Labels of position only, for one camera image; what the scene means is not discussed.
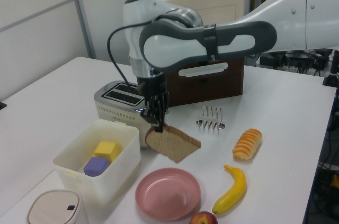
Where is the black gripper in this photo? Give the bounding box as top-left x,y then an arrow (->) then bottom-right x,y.
136,71 -> 171,133

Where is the brown toast bread slice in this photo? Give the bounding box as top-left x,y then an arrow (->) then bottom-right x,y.
145,124 -> 202,163

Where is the pink plate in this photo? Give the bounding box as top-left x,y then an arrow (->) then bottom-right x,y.
135,167 -> 201,221

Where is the ridged orange bread roll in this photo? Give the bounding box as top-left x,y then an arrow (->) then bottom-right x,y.
232,128 -> 263,161

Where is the silver toaster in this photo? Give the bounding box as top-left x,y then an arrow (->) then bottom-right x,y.
93,80 -> 149,150

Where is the metal toast rack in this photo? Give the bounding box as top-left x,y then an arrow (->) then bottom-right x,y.
195,105 -> 226,131

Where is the yellow cube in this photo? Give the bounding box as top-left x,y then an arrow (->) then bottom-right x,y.
94,141 -> 119,162

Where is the brown and cream cabinet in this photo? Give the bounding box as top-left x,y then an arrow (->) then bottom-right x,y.
148,0 -> 246,108

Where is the purple cube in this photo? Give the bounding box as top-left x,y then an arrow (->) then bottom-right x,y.
83,156 -> 110,177

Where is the white plastic container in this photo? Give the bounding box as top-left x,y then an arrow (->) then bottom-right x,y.
52,119 -> 141,206

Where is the yellow banana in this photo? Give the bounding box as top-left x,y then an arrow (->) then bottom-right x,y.
211,164 -> 247,214

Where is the red apple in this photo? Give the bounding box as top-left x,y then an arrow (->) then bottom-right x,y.
189,211 -> 219,224

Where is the cream lidded trash can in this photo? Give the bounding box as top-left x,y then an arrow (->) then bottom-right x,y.
25,189 -> 90,224

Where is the white cabinet handle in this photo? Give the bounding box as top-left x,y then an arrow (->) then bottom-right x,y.
178,62 -> 228,77

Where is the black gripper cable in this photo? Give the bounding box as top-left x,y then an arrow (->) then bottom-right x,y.
106,6 -> 186,93

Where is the black cable strap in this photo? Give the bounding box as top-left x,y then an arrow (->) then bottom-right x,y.
203,23 -> 220,61

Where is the black camera stand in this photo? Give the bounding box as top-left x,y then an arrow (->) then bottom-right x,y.
322,48 -> 339,88

